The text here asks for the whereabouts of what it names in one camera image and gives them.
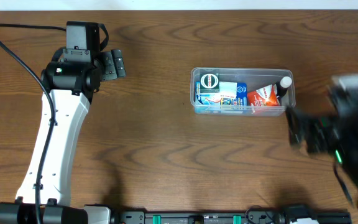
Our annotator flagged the blue Cool Fever box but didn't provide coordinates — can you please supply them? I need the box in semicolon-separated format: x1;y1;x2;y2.
195;82;247;106

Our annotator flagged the red small box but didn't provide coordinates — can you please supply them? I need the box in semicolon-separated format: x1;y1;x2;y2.
247;85;280;106

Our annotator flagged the dark green round-logo box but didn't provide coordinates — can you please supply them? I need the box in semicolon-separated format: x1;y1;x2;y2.
200;73;219;94

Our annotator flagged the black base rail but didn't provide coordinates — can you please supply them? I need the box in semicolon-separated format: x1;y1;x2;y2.
109;205;352;224

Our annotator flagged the white green Panadol box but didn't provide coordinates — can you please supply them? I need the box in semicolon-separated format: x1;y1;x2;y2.
219;82;237;99

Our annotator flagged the clear plastic container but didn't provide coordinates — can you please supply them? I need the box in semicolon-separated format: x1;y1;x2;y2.
190;67;296;116

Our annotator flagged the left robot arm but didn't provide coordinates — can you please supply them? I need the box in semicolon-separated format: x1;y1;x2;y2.
0;21;126;223

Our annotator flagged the dark bottle white cap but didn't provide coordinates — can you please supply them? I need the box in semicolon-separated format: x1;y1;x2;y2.
273;77;292;100

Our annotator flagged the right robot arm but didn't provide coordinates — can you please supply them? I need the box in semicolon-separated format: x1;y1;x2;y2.
285;108;358;188

